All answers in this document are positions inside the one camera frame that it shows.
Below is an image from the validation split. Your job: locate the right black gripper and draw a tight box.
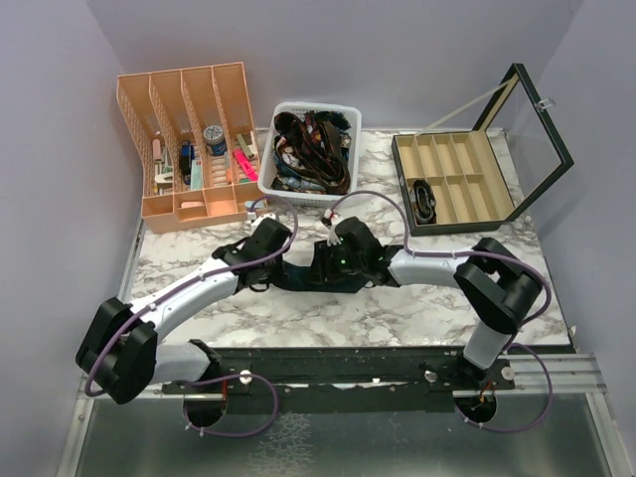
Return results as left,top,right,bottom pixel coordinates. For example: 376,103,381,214
305,238,367,283

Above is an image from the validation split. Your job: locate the dark green tie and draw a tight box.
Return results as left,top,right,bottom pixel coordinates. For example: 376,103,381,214
269,262,368,294

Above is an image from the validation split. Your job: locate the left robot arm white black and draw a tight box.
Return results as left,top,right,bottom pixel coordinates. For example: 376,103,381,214
75,217,295,404

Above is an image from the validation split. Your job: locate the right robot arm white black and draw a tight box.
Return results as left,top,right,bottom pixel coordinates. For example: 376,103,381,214
306,218,551,389

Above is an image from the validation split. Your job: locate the pile of patterned ties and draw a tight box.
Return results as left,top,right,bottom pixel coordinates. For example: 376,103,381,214
272,110,352,196

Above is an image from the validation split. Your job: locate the pink highlighter marker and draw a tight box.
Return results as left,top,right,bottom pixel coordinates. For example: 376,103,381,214
234,150,258,182

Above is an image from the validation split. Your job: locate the white plastic basket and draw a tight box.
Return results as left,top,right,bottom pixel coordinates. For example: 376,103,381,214
257,101,362,207

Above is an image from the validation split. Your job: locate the blue round tin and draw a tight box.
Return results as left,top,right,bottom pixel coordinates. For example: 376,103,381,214
203,124,228,157

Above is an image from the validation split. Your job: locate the rolled patterned tie in box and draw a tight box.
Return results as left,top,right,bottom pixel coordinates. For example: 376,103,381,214
408,179,436,226

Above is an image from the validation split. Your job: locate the orange desk file organizer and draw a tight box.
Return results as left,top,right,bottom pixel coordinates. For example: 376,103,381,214
116,62,260,234

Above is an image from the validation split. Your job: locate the black tie storage box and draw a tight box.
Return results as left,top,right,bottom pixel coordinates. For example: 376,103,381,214
392,63,574,237

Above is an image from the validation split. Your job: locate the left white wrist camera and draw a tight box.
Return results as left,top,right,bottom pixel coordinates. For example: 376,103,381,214
247,211,278,228

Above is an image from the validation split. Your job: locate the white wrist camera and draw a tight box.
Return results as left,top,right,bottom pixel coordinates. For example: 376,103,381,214
247,211,278,228
321,209,343,246

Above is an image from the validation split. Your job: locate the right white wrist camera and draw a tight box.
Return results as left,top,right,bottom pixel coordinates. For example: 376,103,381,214
321,209,343,246

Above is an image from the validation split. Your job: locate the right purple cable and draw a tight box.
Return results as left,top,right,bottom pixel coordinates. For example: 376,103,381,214
322,191,556,433

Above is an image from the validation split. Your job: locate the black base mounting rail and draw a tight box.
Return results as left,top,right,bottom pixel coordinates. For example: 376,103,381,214
162,347,515,414

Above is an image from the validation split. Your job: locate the aluminium frame rail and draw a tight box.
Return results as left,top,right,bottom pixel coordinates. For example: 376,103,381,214
79,352,608,398

